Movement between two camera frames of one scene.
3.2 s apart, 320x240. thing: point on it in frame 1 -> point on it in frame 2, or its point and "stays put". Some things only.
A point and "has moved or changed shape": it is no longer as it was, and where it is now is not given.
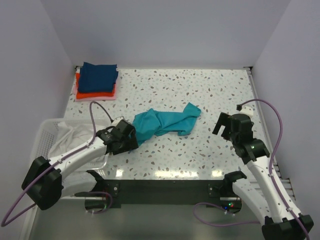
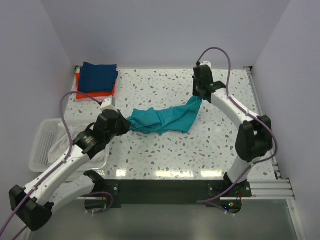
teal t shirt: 143,124 has moved or changed shape
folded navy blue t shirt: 97,78 stays put
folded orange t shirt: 80,94 stays put
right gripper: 224,119 -> 195,92
